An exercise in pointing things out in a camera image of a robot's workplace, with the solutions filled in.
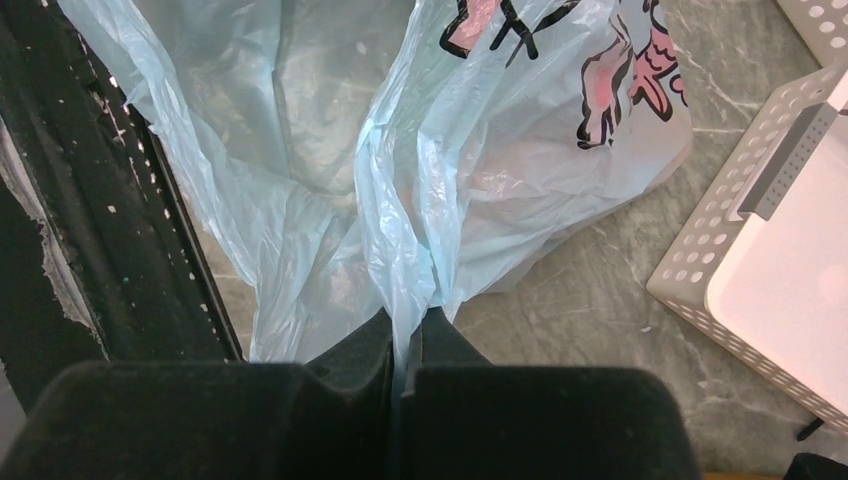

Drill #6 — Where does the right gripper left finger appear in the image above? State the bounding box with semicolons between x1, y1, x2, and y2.
306;309;393;479

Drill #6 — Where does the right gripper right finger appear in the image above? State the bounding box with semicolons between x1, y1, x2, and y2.
397;308;492;479

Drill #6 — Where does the blue printed plastic grocery bag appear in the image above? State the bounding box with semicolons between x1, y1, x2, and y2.
60;1;692;362

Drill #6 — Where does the empty white plastic basket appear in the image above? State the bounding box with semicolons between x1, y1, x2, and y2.
647;61;847;431

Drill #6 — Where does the white basket with vegetables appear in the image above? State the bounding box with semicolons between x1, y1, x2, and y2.
777;0;847;67

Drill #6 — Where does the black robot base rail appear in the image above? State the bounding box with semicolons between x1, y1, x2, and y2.
1;1;243;412

